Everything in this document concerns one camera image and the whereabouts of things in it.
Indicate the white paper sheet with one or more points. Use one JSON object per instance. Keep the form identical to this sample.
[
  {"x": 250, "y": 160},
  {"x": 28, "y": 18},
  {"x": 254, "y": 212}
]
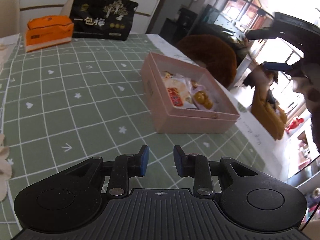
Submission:
[
  {"x": 162, "y": 42},
  {"x": 250, "y": 130}
]

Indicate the orange tissue pack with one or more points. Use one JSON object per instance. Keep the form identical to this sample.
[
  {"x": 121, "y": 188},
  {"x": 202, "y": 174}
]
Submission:
[{"x": 50, "y": 35}]

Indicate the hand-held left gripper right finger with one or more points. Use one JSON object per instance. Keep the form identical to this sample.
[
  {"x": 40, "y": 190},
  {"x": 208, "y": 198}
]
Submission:
[{"x": 178, "y": 161}]

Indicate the beige scalloped cloth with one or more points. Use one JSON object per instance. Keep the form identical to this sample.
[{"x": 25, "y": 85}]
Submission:
[{"x": 5, "y": 175}]

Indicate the white chair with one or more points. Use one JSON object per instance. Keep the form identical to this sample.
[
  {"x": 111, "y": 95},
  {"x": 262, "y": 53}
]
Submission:
[{"x": 8, "y": 17}]

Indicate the black standing snack bag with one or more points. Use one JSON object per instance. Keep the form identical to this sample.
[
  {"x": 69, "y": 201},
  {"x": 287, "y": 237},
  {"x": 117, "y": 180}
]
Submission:
[{"x": 100, "y": 30}]

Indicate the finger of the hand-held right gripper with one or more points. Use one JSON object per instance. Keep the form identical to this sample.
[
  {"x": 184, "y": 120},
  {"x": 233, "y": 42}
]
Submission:
[
  {"x": 277, "y": 66},
  {"x": 262, "y": 33}
]

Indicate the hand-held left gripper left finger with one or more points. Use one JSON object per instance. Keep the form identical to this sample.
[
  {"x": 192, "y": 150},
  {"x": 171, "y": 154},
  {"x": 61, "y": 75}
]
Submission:
[{"x": 144, "y": 160}]

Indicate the black appliance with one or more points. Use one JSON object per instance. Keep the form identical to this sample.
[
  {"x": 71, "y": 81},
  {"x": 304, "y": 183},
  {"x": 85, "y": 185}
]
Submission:
[{"x": 180, "y": 25}]

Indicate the green checked tablecloth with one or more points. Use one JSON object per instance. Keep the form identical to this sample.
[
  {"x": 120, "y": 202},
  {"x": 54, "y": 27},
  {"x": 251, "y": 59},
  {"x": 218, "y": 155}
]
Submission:
[{"x": 75, "y": 105}]

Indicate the white rice cracker packet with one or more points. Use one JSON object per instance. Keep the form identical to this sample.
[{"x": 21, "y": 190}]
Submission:
[{"x": 177, "y": 90}]

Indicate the black framed glass tank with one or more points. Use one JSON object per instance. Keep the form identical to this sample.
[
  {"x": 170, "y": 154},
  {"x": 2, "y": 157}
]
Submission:
[{"x": 217, "y": 17}]

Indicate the pink cardboard box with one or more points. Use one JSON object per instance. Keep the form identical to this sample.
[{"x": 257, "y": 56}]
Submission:
[{"x": 175, "y": 122}]

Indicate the tan wooden chair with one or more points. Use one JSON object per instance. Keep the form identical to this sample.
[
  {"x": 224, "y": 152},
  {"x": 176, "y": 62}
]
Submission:
[{"x": 265, "y": 110}]

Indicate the black garment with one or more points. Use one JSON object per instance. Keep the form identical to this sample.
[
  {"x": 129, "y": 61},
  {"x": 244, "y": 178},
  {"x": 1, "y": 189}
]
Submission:
[{"x": 250, "y": 80}]

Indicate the brown plush chair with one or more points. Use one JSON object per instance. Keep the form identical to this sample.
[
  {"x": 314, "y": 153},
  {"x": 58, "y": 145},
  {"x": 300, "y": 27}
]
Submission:
[{"x": 207, "y": 52}]

